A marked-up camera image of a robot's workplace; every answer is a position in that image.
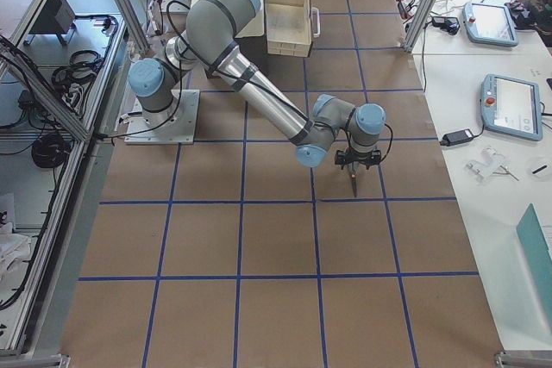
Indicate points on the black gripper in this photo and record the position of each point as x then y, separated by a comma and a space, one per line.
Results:
354, 162

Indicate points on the grey orange handled scissors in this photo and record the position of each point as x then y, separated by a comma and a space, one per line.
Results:
352, 168

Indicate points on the white drawer handle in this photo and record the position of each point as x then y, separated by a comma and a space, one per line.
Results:
315, 15

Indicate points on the wooden drawer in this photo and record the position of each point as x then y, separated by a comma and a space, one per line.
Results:
289, 27

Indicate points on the black power brick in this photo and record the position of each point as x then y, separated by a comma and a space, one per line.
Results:
457, 138

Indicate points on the dark wooden cabinet body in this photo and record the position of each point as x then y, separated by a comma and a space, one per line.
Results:
255, 49

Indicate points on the teach pendant near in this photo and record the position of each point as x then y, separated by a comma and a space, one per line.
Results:
511, 106

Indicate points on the teach pendant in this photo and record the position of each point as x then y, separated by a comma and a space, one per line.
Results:
511, 106
489, 24

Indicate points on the teal box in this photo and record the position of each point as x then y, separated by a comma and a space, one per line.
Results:
535, 247

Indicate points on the teach pendant far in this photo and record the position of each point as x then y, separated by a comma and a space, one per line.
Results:
489, 24

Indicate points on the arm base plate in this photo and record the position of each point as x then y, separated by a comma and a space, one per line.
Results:
174, 125

